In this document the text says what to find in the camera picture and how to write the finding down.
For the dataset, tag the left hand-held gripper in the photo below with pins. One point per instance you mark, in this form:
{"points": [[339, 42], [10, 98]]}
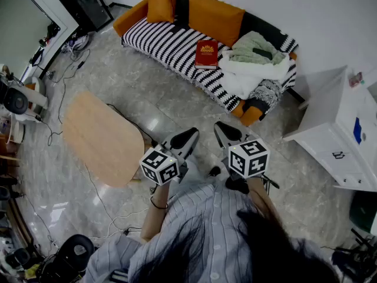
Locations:
{"points": [[159, 165]]}

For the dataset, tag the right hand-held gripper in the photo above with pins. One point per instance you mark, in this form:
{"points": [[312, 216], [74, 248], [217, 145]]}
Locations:
{"points": [[248, 158]]}

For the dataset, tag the red book gold emblem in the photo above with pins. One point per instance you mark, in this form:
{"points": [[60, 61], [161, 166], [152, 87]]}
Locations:
{"points": [[206, 56]]}

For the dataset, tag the orange sofa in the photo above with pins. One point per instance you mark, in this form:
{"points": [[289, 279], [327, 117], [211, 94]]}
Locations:
{"points": [[129, 19]]}

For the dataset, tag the person's left forearm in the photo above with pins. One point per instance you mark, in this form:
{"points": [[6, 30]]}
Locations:
{"points": [[154, 217]]}

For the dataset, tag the person's right forearm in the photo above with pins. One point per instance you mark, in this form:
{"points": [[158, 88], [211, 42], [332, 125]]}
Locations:
{"points": [[265, 199]]}

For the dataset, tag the black screen device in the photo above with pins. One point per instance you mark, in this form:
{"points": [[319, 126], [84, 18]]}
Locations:
{"points": [[237, 186]]}

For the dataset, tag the speckled grey knit cushion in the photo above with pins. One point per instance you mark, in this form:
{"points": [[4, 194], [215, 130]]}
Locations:
{"points": [[265, 94]]}

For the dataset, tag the striped light blue shirt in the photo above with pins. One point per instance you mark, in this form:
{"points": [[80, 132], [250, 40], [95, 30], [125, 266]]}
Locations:
{"points": [[206, 208]]}

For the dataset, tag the green knit blanket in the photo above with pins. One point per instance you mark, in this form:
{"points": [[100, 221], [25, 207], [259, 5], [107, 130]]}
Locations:
{"points": [[244, 50]]}

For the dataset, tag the oval wooden coffee table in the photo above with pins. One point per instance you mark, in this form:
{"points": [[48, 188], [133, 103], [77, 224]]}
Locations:
{"points": [[100, 137]]}

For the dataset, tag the black remote control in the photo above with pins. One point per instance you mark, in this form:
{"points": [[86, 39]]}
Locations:
{"points": [[262, 53]]}

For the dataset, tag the white drawer cabinet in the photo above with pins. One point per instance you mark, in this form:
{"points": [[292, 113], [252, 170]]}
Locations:
{"points": [[324, 146]]}

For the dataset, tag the large orange cushion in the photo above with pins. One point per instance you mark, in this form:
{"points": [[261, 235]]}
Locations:
{"points": [[215, 19]]}

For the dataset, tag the blue paper sheet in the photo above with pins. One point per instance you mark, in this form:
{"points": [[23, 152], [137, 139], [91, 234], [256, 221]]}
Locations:
{"points": [[357, 131]]}

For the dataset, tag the small pink packet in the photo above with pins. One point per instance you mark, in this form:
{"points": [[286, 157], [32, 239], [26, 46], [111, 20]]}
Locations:
{"points": [[355, 80]]}

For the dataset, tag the small orange cushion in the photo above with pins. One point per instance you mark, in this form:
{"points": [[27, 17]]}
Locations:
{"points": [[160, 1]]}

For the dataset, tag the black round stool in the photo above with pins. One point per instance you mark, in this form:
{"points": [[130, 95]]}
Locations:
{"points": [[75, 249]]}

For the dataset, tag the white round stool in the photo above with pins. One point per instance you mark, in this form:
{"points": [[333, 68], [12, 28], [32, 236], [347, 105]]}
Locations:
{"points": [[36, 94]]}

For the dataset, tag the dark green bin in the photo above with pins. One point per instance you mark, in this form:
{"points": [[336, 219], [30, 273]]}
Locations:
{"points": [[363, 214]]}

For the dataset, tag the white bucket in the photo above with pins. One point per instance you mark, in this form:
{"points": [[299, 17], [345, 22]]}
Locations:
{"points": [[16, 133]]}

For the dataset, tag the black round speaker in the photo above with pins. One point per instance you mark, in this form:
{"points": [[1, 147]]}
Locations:
{"points": [[16, 102]]}

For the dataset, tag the white framed glass door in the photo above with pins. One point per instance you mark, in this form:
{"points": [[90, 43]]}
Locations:
{"points": [[59, 22]]}

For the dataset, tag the black tripod stand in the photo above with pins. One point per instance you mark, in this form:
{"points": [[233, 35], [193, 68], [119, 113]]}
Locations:
{"points": [[356, 255]]}

